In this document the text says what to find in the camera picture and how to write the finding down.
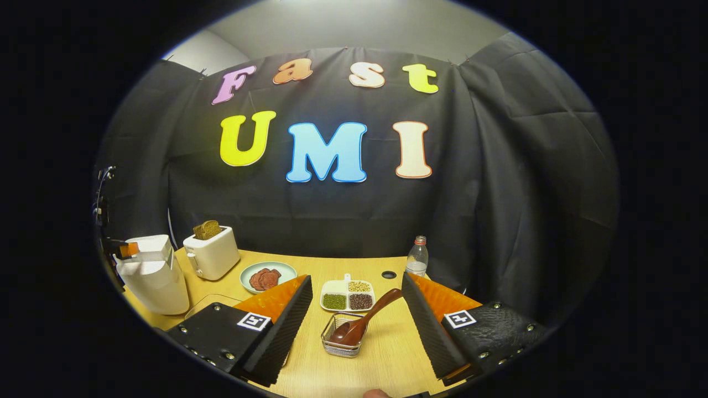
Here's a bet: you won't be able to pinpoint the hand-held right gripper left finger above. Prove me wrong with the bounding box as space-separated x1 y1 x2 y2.
165 274 314 389

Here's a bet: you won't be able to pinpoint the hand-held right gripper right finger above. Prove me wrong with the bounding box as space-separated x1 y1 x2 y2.
400 271 549 387

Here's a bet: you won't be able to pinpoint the white rice cooker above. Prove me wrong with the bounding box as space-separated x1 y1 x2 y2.
114 234 190 316

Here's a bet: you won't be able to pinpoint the wire chopstick holder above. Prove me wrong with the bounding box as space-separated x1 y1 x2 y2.
320 311 367 359

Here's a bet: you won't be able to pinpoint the brown wooden spoon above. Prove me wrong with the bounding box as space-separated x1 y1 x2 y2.
330 287 404 347

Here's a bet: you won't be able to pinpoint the red meat slices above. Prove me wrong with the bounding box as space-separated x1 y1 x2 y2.
248 268 282 292

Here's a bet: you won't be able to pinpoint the white divided grain dish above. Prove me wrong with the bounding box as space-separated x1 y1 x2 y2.
320 273 376 313

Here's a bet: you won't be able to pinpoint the pale green plate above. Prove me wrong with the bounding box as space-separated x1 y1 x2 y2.
239 261 298 295

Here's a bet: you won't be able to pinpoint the clear plastic water bottle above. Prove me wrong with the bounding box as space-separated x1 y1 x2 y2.
405 235 430 279

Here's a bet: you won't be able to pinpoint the brown bread slices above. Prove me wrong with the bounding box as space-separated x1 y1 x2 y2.
192 219 222 241

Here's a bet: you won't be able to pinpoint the white toaster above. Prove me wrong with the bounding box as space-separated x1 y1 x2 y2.
183 226 241 281

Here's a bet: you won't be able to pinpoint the black backdrop cloth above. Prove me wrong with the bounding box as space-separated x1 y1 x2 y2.
94 32 619 327

